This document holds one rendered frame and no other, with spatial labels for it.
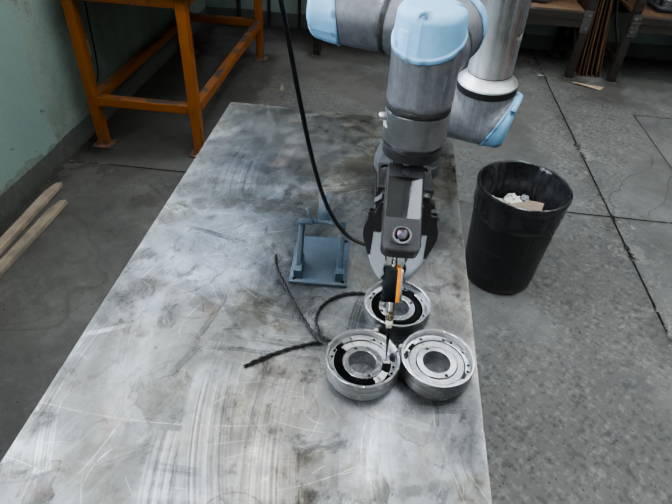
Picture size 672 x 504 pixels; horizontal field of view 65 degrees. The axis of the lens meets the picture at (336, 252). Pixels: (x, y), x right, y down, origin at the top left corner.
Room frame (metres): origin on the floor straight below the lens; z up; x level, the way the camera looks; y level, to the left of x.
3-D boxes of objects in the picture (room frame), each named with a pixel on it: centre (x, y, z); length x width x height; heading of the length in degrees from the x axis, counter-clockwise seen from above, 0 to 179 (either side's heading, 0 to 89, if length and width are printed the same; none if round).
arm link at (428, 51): (0.58, -0.08, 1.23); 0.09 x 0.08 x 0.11; 157
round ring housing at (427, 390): (0.49, -0.15, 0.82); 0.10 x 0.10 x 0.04
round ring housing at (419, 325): (0.59, -0.10, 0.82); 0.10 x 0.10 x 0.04
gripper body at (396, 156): (0.58, -0.08, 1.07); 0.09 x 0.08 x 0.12; 178
